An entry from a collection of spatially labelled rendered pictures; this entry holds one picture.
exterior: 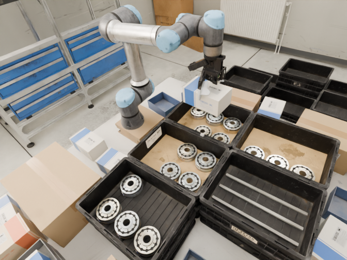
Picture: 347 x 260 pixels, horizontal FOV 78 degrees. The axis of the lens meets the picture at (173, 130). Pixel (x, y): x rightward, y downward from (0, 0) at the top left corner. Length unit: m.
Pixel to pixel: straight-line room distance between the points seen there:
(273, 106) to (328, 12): 2.51
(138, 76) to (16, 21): 2.36
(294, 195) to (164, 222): 0.56
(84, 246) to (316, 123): 1.32
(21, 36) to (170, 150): 2.73
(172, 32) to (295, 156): 0.82
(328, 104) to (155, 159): 1.58
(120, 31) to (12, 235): 0.95
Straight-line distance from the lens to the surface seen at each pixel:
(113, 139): 1.49
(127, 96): 1.28
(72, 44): 2.77
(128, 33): 0.96
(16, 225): 1.20
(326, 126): 1.40
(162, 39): 0.81
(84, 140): 1.43
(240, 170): 1.10
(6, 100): 2.62
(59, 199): 1.09
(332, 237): 1.12
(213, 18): 0.86
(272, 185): 1.09
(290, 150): 1.24
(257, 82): 2.30
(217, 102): 0.97
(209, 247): 1.07
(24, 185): 1.24
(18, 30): 3.46
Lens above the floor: 1.72
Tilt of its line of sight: 45 degrees down
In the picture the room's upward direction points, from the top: 7 degrees counter-clockwise
